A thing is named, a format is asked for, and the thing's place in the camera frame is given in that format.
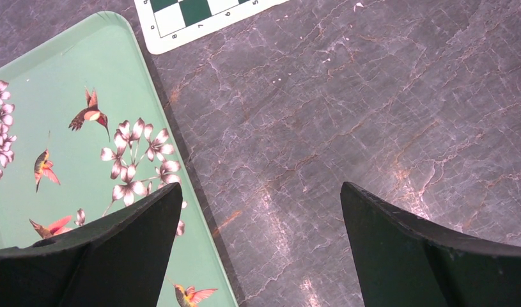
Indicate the green floral tray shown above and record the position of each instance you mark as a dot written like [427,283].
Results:
[83,135]

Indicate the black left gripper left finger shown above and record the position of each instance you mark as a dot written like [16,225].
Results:
[117,260]

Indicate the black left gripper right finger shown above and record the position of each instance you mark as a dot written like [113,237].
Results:
[402,259]

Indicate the green white chessboard mat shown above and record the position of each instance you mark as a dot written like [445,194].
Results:
[169,24]

